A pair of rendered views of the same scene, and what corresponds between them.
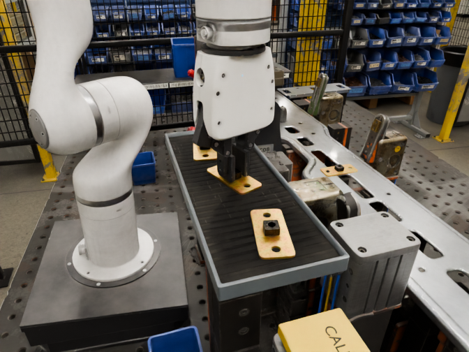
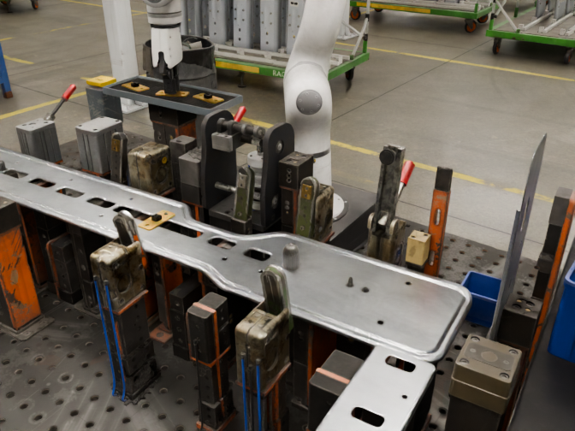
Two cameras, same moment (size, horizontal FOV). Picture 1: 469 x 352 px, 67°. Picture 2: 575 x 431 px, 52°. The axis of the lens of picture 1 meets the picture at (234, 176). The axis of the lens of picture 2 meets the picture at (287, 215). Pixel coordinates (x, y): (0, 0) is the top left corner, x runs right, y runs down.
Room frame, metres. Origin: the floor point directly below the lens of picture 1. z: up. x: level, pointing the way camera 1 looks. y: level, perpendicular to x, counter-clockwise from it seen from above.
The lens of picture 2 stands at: (1.77, -0.78, 1.63)
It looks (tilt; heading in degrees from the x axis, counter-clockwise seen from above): 29 degrees down; 138
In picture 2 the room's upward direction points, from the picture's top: straight up
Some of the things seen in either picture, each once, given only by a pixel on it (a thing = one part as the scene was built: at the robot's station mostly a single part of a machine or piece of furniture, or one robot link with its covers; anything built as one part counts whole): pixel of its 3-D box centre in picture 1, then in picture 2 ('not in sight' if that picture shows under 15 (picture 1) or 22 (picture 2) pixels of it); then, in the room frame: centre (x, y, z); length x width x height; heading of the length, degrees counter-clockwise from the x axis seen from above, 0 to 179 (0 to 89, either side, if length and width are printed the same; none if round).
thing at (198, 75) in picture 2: not in sight; (182, 92); (-1.81, 1.41, 0.36); 0.54 x 0.50 x 0.73; 102
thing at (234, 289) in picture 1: (232, 184); (171, 94); (0.43, 0.00, 1.16); 0.37 x 0.14 x 0.02; 17
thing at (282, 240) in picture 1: (271, 228); (134, 85); (0.32, -0.04, 1.17); 0.08 x 0.04 x 0.01; 5
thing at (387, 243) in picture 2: not in sight; (381, 294); (1.14, 0.05, 0.88); 0.07 x 0.06 x 0.35; 107
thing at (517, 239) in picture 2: not in sight; (515, 248); (1.45, -0.05, 1.17); 0.12 x 0.01 x 0.34; 107
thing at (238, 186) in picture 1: (233, 174); (172, 91); (0.44, 0.00, 1.17); 0.08 x 0.04 x 0.01; 38
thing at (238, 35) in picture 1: (232, 31); (165, 17); (0.43, 0.00, 1.36); 0.09 x 0.08 x 0.03; 128
